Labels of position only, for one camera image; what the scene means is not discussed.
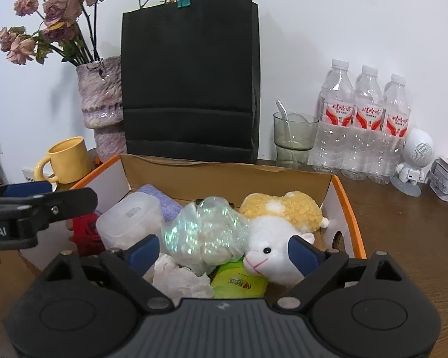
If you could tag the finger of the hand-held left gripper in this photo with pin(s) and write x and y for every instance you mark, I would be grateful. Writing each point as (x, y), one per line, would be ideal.
(28, 188)
(67, 203)

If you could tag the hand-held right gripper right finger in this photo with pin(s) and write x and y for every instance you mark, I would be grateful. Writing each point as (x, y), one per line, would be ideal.
(303, 258)

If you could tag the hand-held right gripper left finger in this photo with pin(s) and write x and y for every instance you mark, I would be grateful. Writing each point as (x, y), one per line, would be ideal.
(145, 254)

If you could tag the red fabric rose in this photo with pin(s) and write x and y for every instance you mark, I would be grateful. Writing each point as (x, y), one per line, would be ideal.
(86, 237)

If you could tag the translucent cotton swab box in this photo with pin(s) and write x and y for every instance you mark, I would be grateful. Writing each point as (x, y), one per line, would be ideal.
(130, 217)

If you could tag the white tissue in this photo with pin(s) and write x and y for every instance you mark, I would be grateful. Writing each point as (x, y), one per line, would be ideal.
(179, 280)

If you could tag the white and yellow plush toy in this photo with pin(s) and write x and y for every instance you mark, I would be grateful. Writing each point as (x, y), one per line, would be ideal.
(276, 209)

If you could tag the lavender knitted cloth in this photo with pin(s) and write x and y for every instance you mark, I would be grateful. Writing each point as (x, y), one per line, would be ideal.
(168, 203)

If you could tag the iridescent clear plastic bag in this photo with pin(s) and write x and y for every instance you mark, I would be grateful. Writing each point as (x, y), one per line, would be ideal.
(205, 235)

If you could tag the green tissue pack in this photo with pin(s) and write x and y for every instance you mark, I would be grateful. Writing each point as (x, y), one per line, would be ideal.
(235, 284)

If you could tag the orange cardboard box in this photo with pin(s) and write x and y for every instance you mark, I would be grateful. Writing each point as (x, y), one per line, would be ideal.
(224, 179)

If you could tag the yellow mug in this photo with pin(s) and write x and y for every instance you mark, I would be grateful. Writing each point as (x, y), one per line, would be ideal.
(69, 161)

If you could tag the purple white ceramic vase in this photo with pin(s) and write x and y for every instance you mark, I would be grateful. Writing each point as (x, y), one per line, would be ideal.
(100, 97)

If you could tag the clear glass cup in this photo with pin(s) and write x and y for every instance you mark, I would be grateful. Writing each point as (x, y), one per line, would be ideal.
(285, 136)

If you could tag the clear plastic spoon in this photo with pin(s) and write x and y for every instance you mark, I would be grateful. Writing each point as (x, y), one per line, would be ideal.
(282, 110)

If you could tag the white robot speaker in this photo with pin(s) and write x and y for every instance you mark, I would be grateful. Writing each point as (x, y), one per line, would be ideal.
(418, 150)

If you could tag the patterned tin box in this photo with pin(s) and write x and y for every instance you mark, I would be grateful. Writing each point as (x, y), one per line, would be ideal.
(446, 187)

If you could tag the red label water bottle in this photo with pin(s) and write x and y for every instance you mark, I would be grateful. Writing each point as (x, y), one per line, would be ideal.
(366, 97)
(395, 104)
(334, 93)

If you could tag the black paper bag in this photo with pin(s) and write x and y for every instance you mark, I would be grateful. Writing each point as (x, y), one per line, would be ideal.
(190, 82)

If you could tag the dried pink rose bouquet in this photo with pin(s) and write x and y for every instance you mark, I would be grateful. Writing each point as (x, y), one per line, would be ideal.
(56, 11)

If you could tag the green binder clip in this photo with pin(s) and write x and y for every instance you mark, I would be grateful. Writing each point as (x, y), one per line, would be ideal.
(183, 3)

